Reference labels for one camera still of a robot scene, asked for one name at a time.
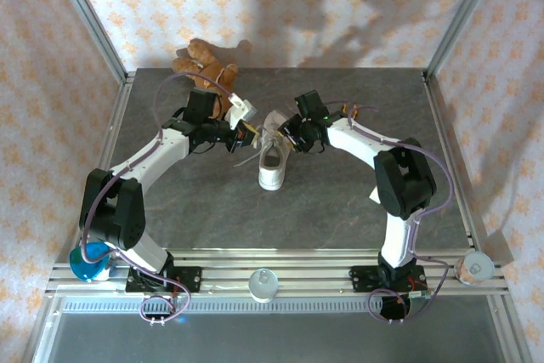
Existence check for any aluminium side rail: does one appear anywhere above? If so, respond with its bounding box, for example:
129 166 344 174
87 70 137 194
422 70 488 253

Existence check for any grey slotted cable duct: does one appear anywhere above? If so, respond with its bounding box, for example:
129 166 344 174
54 297 496 316

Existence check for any blue plastic cup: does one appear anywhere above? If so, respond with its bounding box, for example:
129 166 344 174
69 241 114 282

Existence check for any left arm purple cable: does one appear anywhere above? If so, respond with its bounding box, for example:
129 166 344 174
79 73 237 325

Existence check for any aluminium frame post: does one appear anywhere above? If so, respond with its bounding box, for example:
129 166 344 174
45 0 131 83
424 0 509 79

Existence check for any brown teddy bear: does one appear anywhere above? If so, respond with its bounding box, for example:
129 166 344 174
172 38 240 120

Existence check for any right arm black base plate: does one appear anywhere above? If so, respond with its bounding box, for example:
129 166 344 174
348 264 426 294

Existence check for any white shoelace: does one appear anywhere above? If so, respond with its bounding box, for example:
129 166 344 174
232 124 298 168

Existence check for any metal tin can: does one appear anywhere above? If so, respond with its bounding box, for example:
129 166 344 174
453 251 496 286

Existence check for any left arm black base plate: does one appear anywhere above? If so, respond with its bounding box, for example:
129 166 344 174
126 266 203 294

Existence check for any white sneaker shoe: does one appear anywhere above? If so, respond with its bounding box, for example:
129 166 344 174
258 110 290 191

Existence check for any aluminium front rail frame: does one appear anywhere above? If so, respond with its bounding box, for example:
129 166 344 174
44 250 510 297

